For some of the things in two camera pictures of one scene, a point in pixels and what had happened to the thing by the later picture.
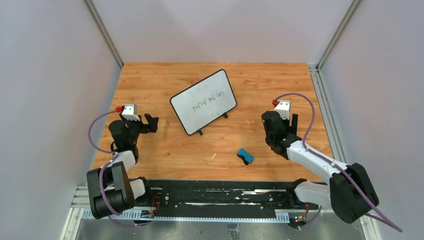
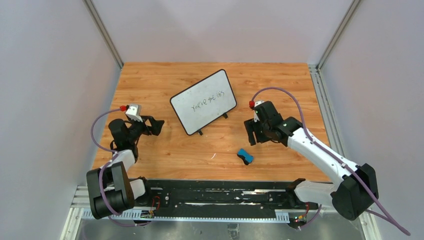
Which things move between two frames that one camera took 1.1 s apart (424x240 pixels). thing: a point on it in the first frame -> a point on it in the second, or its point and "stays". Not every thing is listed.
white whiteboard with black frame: [199, 105] stays
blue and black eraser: [247, 158] stays
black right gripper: [288, 124] -> [255, 127]
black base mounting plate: [177, 194] stays
